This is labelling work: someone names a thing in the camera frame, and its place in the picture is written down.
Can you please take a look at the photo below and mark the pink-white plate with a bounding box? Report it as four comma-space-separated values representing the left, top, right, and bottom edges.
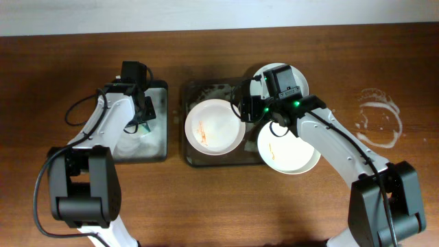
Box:
184, 99, 246, 156

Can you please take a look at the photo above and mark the front white dirty plate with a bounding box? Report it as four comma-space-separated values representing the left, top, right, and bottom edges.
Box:
257, 122, 321, 175

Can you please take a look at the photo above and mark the rear white plate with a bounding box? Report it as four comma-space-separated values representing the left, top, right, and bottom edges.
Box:
249, 62, 309, 104

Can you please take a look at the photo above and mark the left black soapy tray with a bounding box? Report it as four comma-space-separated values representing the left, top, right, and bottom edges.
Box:
112, 80, 168, 163

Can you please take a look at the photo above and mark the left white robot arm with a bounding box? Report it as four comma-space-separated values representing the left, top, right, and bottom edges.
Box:
43, 79, 155, 246

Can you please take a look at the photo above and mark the centre black dish tray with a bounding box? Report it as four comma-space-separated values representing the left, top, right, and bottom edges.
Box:
180, 78, 267, 168

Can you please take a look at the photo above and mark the green sponge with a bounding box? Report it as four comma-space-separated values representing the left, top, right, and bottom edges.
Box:
138, 123, 151, 135

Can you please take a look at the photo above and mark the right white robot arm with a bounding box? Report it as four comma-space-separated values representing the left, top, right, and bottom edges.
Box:
239, 95, 426, 247

